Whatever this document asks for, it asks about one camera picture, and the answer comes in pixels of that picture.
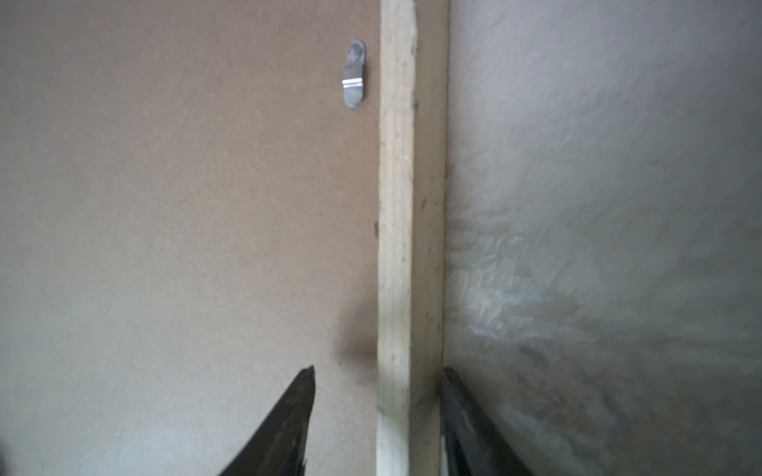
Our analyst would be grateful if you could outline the light wooden picture frame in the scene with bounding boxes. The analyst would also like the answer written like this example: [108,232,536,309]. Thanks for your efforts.
[376,1,450,475]

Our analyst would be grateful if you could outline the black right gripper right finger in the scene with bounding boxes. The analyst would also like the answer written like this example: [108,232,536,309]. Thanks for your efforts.
[440,367,533,476]

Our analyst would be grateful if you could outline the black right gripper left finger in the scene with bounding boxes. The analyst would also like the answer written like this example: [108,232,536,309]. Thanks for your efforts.
[220,366,316,476]

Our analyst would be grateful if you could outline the brown frame backing board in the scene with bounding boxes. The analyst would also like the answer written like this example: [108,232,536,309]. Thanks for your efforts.
[1,1,379,475]

